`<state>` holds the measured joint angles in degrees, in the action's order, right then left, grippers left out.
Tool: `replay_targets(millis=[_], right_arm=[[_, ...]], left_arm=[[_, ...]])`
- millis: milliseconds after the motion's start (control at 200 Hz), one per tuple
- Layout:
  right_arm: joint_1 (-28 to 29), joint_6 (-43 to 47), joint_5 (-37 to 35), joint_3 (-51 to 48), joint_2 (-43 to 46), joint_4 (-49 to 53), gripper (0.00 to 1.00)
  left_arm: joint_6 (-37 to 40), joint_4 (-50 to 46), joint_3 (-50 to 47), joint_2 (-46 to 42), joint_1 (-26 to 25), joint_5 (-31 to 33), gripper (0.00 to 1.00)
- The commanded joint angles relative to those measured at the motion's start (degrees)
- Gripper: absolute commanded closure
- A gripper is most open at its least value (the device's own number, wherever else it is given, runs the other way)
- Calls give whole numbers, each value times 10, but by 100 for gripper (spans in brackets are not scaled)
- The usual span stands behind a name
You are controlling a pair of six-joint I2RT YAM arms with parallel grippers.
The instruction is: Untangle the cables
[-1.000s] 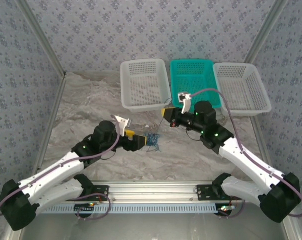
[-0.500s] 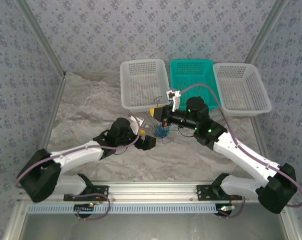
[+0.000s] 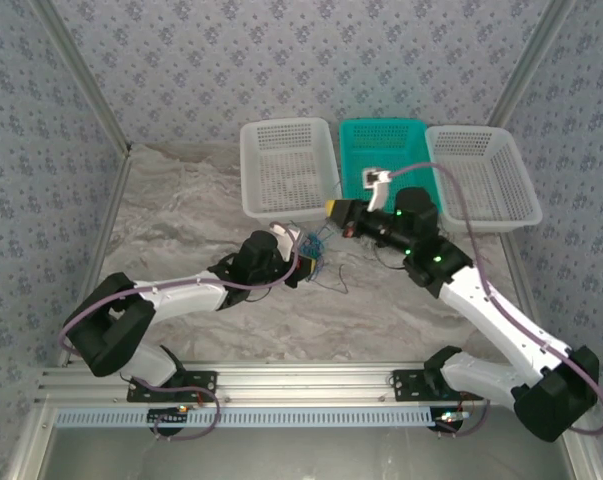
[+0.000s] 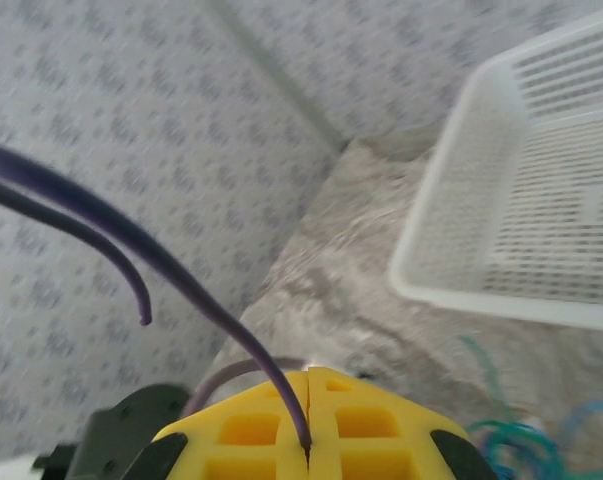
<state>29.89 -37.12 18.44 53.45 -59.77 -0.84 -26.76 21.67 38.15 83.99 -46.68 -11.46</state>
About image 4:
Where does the purple wire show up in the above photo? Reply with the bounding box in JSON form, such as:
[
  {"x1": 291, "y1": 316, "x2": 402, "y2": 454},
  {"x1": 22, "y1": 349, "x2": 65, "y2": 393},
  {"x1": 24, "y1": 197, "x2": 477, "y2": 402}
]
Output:
[{"x1": 0, "y1": 139, "x2": 316, "y2": 454}]

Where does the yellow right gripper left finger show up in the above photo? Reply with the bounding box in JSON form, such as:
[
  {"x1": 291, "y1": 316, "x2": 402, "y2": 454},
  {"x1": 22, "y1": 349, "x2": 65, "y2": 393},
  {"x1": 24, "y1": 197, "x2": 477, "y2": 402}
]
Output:
[{"x1": 114, "y1": 368, "x2": 311, "y2": 480}]

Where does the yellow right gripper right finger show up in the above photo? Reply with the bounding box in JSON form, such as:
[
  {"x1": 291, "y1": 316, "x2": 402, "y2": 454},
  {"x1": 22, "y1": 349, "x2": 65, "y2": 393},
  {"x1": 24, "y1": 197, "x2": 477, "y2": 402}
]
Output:
[{"x1": 308, "y1": 366, "x2": 498, "y2": 480}]

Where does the white plastic basket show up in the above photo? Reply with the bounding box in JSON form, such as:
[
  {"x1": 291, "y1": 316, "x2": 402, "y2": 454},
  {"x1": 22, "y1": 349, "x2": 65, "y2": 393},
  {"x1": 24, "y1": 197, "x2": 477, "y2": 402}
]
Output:
[{"x1": 388, "y1": 3, "x2": 603, "y2": 334}]

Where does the blue wire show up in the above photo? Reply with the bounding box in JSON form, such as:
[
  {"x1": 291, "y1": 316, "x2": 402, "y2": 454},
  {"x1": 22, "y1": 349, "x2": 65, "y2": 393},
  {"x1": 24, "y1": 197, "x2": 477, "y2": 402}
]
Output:
[
  {"x1": 480, "y1": 427, "x2": 570, "y2": 480},
  {"x1": 558, "y1": 394, "x2": 603, "y2": 480}
]

